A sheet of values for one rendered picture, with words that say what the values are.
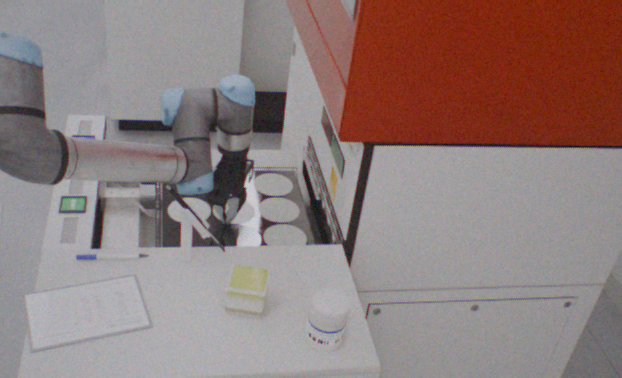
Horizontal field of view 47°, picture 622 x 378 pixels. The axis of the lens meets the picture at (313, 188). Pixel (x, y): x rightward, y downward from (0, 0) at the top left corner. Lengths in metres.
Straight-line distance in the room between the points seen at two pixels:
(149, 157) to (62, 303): 0.31
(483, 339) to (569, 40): 0.82
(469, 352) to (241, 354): 0.80
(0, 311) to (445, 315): 1.65
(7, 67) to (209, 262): 0.55
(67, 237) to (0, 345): 1.18
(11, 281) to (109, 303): 1.56
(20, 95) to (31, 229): 1.96
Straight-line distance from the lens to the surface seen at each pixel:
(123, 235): 1.70
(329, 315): 1.28
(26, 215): 3.25
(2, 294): 2.90
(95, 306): 1.41
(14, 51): 1.27
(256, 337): 1.35
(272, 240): 1.67
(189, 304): 1.41
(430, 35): 1.36
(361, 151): 1.44
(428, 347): 1.89
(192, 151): 1.47
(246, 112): 1.52
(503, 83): 1.47
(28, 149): 1.24
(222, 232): 1.68
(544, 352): 2.07
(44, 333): 1.37
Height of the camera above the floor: 1.95
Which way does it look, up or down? 34 degrees down
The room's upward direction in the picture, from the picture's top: 9 degrees clockwise
